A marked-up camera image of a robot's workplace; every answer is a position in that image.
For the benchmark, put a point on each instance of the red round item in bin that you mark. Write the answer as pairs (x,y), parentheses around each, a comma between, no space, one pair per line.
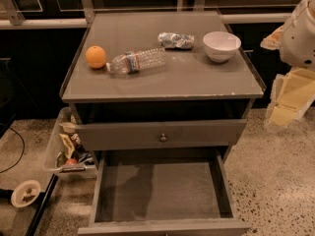
(71,161)

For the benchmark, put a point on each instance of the clear plastic water bottle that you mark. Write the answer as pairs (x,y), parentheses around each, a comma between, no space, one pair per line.
(132,62)

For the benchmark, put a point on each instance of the black floor bar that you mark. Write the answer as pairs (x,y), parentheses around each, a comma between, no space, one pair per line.
(43,201)

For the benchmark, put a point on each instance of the grey drawer cabinet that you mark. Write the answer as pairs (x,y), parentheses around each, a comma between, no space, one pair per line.
(189,87)

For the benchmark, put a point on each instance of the white ceramic bowl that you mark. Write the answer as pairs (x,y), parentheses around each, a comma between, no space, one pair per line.
(220,46)

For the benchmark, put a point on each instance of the round brass drawer knob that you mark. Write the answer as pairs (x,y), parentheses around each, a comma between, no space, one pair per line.
(163,138)

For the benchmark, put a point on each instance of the grey metal railing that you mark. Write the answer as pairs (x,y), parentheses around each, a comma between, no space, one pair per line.
(58,14)

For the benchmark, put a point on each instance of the open grey middle drawer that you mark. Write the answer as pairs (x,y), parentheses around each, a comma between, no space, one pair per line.
(163,192)

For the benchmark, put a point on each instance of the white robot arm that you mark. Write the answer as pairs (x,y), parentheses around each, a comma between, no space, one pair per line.
(293,93)

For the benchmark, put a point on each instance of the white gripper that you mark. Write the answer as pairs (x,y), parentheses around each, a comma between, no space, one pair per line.
(299,41)

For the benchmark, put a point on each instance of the closed grey upper drawer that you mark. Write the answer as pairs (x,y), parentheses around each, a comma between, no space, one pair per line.
(180,134)

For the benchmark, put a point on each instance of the orange fruit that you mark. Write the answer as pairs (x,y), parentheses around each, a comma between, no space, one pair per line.
(96,57)

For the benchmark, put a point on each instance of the yellow snack packet in bin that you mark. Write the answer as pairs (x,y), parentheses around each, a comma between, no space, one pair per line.
(68,145)

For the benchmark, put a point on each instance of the clear plastic storage bin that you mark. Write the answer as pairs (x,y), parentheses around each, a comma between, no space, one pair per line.
(56,147)

